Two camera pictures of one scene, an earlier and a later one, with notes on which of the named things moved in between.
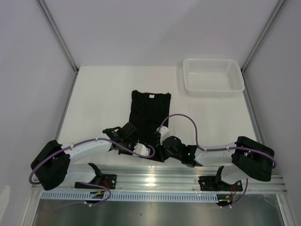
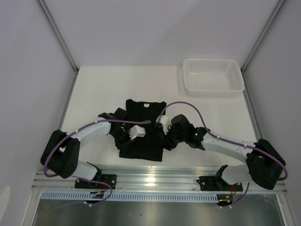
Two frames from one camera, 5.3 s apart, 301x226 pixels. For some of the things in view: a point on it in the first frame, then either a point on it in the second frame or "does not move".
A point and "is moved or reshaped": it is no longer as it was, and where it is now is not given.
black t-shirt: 148,111 is moved or reshaped
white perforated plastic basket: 208,77 does not move
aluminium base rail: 168,180 does not move
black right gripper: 160,151 -> 166,140
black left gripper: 134,142 -> 128,140
